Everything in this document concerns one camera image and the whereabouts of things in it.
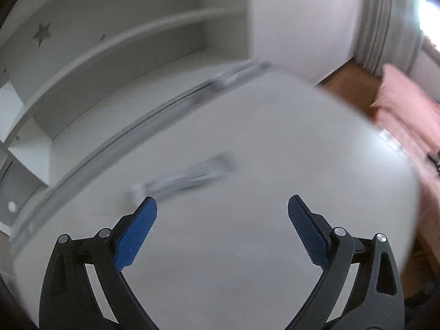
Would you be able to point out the white round knob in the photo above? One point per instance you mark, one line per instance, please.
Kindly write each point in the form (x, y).
(12, 206)

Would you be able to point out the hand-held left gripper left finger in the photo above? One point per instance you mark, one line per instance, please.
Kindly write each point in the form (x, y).
(135, 233)

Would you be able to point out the white shelf unit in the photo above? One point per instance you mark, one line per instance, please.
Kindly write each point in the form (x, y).
(137, 58)

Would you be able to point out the grey star sticker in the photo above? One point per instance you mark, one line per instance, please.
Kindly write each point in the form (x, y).
(42, 32)

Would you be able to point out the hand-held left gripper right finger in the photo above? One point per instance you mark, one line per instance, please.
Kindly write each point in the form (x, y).
(309, 233)

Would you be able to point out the grey striped curtain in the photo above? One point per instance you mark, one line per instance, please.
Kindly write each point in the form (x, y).
(378, 24)

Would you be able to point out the pink blanket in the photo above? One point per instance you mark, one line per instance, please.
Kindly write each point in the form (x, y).
(402, 110)

